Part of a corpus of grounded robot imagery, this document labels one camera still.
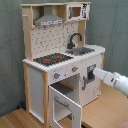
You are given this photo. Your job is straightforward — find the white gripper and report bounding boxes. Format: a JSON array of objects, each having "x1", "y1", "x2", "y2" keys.
[{"x1": 93, "y1": 68, "x2": 118, "y2": 86}]

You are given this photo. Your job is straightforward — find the grey range hood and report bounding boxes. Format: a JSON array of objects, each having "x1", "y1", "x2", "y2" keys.
[{"x1": 34, "y1": 6, "x2": 64, "y2": 27}]

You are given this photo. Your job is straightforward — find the red stove knob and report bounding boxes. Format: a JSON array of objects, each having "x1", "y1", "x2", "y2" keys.
[
  {"x1": 54, "y1": 73, "x2": 60, "y2": 79},
  {"x1": 71, "y1": 66, "x2": 79, "y2": 73}
]

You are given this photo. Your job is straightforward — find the wooden toy kitchen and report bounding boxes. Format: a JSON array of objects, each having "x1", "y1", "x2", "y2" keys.
[{"x1": 22, "y1": 2, "x2": 105, "y2": 128}]

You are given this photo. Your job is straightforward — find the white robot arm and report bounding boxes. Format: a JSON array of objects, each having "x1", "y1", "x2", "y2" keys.
[{"x1": 93, "y1": 68, "x2": 128, "y2": 97}]

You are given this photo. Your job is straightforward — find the white oven door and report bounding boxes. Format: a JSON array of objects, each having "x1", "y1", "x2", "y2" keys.
[{"x1": 49, "y1": 87, "x2": 82, "y2": 128}]

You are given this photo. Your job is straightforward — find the black toy faucet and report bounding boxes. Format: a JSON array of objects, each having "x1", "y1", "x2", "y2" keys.
[{"x1": 67, "y1": 33, "x2": 82, "y2": 49}]

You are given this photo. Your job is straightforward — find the toy microwave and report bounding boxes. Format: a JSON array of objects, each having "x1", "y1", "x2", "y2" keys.
[{"x1": 67, "y1": 3, "x2": 90, "y2": 21}]

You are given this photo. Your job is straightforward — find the left red stove knob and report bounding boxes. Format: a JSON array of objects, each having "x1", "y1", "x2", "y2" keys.
[{"x1": 54, "y1": 73, "x2": 60, "y2": 79}]

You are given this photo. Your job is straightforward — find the right red stove knob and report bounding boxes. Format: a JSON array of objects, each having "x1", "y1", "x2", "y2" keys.
[{"x1": 71, "y1": 66, "x2": 79, "y2": 73}]

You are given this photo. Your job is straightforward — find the black toy stovetop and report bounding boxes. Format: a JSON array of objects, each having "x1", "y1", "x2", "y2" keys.
[{"x1": 34, "y1": 53, "x2": 70, "y2": 66}]

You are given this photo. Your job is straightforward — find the grey toy sink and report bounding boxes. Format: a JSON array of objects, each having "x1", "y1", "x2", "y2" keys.
[{"x1": 65, "y1": 47, "x2": 95, "y2": 56}]

